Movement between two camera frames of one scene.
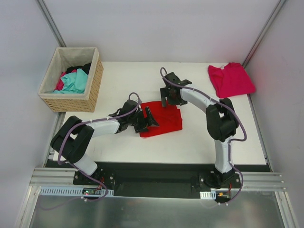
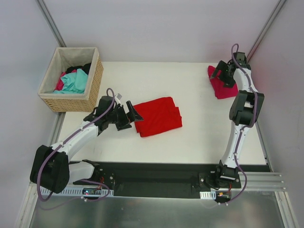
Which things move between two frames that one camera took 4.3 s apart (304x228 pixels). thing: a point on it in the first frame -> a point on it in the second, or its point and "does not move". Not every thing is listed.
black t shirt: (86, 67) does not move
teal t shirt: (74, 83) does not move
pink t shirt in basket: (60, 84) does not move
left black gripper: (141, 119) -> (124, 117)
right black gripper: (169, 94) -> (224, 73)
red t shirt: (168, 118) does not move
